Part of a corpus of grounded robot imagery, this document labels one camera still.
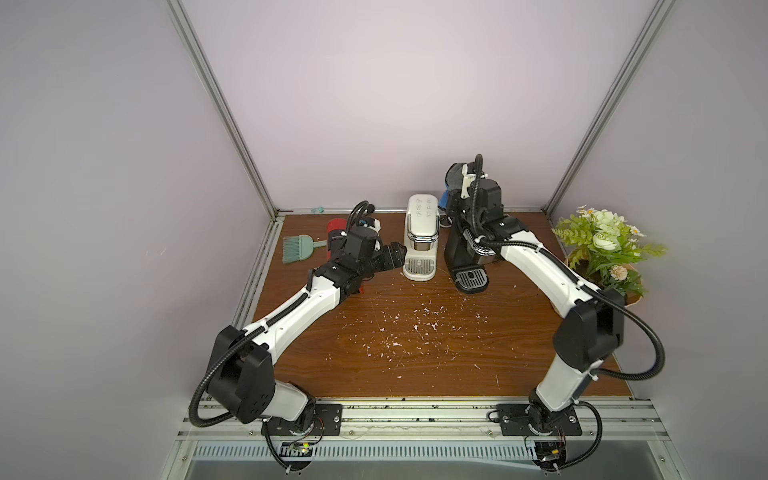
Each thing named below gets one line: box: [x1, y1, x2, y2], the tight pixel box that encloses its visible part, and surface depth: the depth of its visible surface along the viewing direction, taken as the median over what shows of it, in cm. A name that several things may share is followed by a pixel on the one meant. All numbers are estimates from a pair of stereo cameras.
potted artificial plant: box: [551, 207, 668, 307], surface depth 76 cm
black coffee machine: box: [444, 224, 497, 294], surface depth 99 cm
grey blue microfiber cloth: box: [438, 163, 466, 209], surface depth 81 cm
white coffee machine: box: [403, 194, 441, 282], surface depth 92 cm
